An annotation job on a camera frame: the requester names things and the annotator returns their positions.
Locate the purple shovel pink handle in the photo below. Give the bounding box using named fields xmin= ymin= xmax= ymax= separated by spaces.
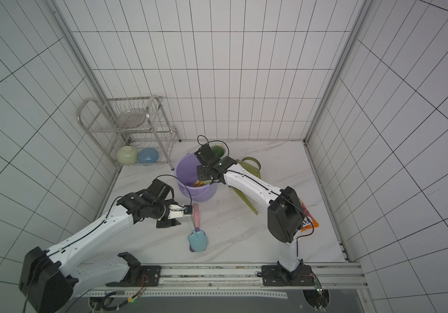
xmin=193 ymin=203 xmax=200 ymax=232

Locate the teal plastic shovel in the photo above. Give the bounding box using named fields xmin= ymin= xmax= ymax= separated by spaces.
xmin=188 ymin=217 xmax=208 ymax=252

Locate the yellow spade orange handle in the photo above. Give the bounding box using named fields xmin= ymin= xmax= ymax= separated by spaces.
xmin=193 ymin=180 xmax=211 ymax=188

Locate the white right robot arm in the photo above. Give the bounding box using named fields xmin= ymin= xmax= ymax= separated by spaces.
xmin=194 ymin=143 xmax=311 ymax=274

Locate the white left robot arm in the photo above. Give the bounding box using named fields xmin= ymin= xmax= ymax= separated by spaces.
xmin=19 ymin=179 xmax=193 ymax=312

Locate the purple plastic bucket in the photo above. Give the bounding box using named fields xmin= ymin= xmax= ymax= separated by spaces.
xmin=174 ymin=153 xmax=217 ymax=202

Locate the blue bowl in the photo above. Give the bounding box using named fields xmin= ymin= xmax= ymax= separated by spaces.
xmin=137 ymin=147 xmax=159 ymax=164

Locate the pale green bowl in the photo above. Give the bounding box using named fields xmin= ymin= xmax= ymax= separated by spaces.
xmin=116 ymin=146 xmax=138 ymax=165

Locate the stainless steel dish rack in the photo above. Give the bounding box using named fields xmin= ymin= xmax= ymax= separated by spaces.
xmin=75 ymin=95 xmax=182 ymax=169

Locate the metal strainer dish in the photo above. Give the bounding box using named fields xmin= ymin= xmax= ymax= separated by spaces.
xmin=116 ymin=108 xmax=146 ymax=129

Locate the orange candy snack bag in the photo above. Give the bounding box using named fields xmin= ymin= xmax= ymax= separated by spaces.
xmin=299 ymin=199 xmax=319 ymax=232

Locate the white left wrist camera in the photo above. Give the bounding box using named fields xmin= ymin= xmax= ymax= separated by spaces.
xmin=167 ymin=204 xmax=193 ymax=220

